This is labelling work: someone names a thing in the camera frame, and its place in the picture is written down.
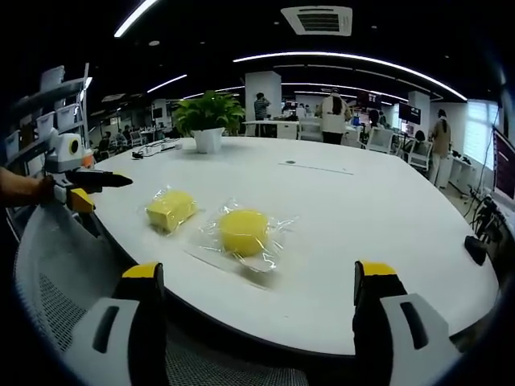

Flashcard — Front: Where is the clear plastic bag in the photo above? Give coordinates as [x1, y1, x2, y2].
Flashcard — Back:
[135, 183, 205, 238]

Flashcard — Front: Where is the round yellow silicone block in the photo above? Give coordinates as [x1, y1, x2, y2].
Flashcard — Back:
[218, 207, 270, 258]

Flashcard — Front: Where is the rectangular yellow silicone block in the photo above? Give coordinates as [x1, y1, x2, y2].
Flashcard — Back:
[145, 189, 198, 235]

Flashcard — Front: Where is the long curved ceiling light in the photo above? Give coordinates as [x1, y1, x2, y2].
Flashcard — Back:
[232, 51, 468, 101]

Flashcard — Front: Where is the white plastic storage bin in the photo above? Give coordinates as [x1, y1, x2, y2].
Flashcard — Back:
[39, 66, 65, 92]
[6, 130, 21, 160]
[35, 112, 56, 138]
[56, 105, 80, 129]

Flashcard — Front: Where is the white mesh office chair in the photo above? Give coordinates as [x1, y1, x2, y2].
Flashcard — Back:
[14, 200, 359, 386]

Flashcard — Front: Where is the black equipment with cables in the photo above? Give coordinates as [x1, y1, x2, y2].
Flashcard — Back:
[468, 192, 508, 242]

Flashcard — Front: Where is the round yellow sponge in bag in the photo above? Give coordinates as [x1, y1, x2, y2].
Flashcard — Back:
[199, 196, 301, 282]

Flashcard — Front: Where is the purple lit screen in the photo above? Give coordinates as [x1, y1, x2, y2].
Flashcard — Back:
[492, 128, 515, 202]

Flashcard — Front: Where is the white power strip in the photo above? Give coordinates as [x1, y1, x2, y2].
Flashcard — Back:
[130, 143, 178, 159]

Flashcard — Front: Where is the dark wall monitor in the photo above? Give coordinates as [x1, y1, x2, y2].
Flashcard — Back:
[398, 102, 422, 124]

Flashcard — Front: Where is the dark red hanging screen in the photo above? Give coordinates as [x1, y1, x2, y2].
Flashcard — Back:
[356, 91, 382, 110]

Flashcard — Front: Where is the white background desk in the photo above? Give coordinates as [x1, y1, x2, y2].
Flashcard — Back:
[243, 119, 301, 140]

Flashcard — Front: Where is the ceiling air conditioner vent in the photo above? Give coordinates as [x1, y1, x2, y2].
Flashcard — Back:
[280, 6, 353, 36]

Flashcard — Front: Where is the white background office chair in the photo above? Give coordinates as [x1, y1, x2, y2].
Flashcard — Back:
[368, 128, 395, 154]
[408, 140, 434, 168]

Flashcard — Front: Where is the green potted plant white pot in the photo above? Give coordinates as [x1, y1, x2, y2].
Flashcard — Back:
[172, 90, 246, 154]

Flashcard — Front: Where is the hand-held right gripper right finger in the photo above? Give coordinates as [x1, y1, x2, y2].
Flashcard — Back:
[352, 259, 464, 386]

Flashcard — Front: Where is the small black object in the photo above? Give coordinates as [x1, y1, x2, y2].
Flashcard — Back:
[464, 235, 488, 266]

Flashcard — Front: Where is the straight ceiling light strip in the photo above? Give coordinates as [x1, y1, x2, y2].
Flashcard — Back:
[114, 0, 160, 38]
[146, 74, 188, 93]

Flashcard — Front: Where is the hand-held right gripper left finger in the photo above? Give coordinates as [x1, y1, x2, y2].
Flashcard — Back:
[60, 261, 168, 386]

